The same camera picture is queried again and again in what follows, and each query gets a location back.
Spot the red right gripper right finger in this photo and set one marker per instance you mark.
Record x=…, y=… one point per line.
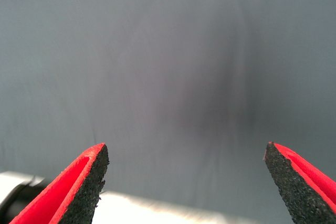
x=302, y=190

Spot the dark grey table cloth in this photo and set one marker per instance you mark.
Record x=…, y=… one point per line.
x=157, y=64

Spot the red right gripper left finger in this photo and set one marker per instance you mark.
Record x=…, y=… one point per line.
x=68, y=190

